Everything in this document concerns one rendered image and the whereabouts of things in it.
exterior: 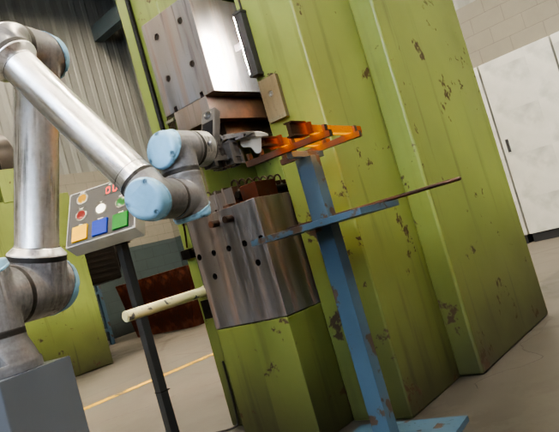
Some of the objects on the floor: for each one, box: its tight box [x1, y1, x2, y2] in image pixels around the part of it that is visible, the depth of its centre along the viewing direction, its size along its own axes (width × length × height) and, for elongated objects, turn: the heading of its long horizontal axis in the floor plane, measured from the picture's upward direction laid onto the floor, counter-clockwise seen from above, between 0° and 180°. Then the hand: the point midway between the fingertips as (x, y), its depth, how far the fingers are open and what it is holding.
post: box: [115, 241, 179, 432], centre depth 271 cm, size 4×4×108 cm
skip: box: [116, 265, 205, 338], centre depth 942 cm, size 120×189×85 cm, turn 148°
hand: (246, 141), depth 172 cm, fingers open, 14 cm apart
